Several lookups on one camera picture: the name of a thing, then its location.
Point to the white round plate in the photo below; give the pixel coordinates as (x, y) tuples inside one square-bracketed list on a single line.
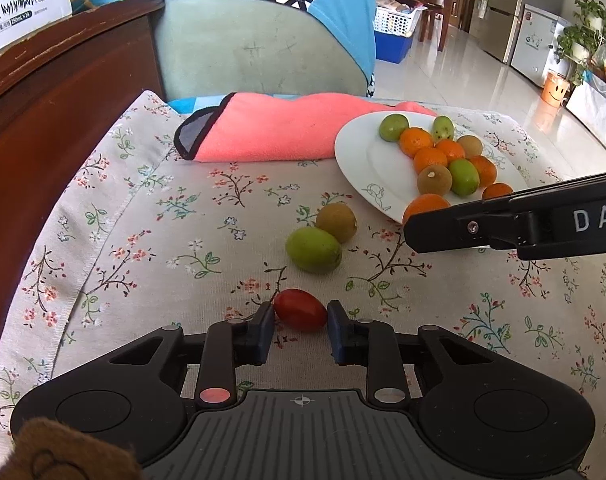
[(363, 160)]

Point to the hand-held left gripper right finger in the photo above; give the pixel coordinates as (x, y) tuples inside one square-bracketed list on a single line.
[(338, 335)]

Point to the large green jujube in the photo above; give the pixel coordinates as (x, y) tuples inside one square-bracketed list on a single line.
[(464, 176)]

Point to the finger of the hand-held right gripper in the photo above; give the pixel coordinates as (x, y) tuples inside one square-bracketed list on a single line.
[(453, 230)]

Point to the brown wooden furniture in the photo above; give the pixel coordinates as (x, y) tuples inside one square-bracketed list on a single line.
[(58, 100)]

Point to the pale green chair back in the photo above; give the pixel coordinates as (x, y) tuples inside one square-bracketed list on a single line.
[(243, 55)]

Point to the green potted plant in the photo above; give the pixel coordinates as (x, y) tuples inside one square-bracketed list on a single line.
[(590, 15)]

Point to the silver refrigerator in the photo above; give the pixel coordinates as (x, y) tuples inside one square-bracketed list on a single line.
[(505, 10)]

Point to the pink cloth with black trim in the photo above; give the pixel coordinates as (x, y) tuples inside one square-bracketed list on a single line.
[(273, 125)]

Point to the white plastic basket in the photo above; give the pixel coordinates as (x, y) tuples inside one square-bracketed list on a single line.
[(393, 22)]

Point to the orange smiley bucket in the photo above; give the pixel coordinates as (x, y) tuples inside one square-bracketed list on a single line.
[(554, 90)]

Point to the blue storage bin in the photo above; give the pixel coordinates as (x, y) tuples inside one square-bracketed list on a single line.
[(390, 47)]

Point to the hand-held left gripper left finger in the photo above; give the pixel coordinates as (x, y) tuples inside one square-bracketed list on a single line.
[(263, 335)]

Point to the brown kiwi with white spot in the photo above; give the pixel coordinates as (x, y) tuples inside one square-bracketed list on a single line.
[(434, 179)]

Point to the speckled green jujube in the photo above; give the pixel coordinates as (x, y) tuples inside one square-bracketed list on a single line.
[(443, 128)]

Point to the brown fuzzy cloth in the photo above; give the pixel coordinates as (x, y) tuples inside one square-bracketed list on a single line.
[(48, 455)]

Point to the red cherry tomato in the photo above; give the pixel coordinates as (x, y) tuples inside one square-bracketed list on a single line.
[(300, 310)]

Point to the white chest freezer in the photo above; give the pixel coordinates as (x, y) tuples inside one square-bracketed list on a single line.
[(530, 45)]

